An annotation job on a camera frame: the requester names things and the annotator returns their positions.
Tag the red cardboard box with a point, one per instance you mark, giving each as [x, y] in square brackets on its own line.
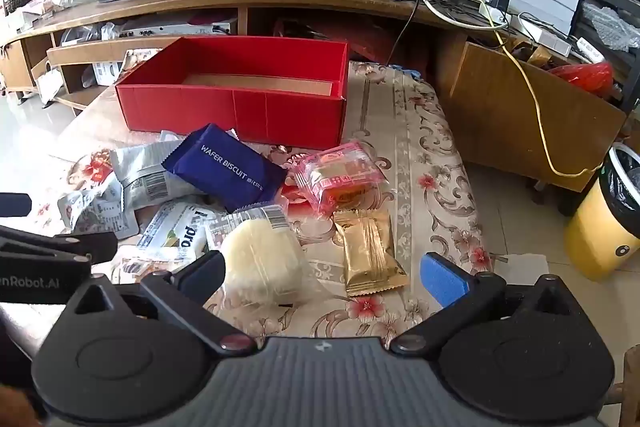
[225, 117]

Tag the white power strip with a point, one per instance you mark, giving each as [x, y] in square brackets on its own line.
[545, 37]

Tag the black plug adapter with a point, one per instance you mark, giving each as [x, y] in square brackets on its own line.
[499, 1]

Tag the blue and white box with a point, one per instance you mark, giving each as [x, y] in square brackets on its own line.
[107, 74]

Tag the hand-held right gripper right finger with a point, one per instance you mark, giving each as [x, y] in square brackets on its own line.
[442, 279]

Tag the gold snack packet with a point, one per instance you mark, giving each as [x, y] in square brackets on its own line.
[370, 252]

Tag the white paper sheet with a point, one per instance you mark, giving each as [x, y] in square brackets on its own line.
[522, 269]

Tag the small red plastic bag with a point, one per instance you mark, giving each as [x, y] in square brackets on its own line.
[590, 77]

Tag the silver audio receiver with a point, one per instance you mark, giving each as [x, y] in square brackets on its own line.
[175, 29]

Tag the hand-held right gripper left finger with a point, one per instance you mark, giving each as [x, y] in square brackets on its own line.
[205, 272]

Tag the silver grey snack packet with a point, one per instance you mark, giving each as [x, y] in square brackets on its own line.
[140, 177]

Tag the white printed pouch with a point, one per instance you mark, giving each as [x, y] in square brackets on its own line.
[95, 212]

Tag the printed plastic bag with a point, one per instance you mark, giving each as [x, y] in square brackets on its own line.
[140, 62]

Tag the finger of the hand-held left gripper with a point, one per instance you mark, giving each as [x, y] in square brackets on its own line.
[15, 204]
[85, 244]

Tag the blue wafer biscuit packet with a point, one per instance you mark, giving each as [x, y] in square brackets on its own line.
[225, 167]

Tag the yellow trash bin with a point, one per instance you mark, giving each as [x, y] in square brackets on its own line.
[595, 232]

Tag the blue foam mat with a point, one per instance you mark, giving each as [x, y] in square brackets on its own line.
[407, 72]

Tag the white wafer packet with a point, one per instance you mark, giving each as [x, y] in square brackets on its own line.
[170, 227]

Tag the clear-wrapped rice cake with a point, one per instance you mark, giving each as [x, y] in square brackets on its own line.
[260, 257]

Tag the pink pastry packet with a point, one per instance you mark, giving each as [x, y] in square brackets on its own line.
[335, 179]

